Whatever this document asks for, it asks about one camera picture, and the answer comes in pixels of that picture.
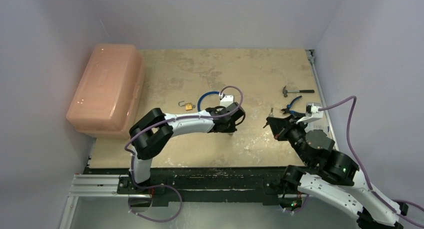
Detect small black handled hammer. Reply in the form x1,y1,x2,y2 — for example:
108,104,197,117
282,86,315,98

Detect pink plastic storage box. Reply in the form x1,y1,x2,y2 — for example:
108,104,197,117
66,43,145,139

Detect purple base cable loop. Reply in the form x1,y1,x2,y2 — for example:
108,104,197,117
127,182,185,223

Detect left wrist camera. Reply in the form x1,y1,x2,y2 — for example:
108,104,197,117
218,93,235,108

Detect blue cable lock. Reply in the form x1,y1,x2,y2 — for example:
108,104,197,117
197,90,221,113

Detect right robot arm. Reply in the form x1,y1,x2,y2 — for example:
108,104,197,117
266,116,409,229

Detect aluminium frame rail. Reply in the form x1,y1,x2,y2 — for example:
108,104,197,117
305,49,339,151

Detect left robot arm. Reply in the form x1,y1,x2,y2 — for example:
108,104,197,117
124,102,246,194

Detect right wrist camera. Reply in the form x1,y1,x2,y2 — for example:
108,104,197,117
296,102,324,124

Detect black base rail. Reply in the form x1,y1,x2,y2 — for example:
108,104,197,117
83,166,299,207

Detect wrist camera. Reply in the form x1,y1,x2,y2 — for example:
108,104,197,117
296,102,324,124
218,93,235,108

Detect brass padlock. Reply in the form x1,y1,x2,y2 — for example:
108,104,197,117
178,100,196,111

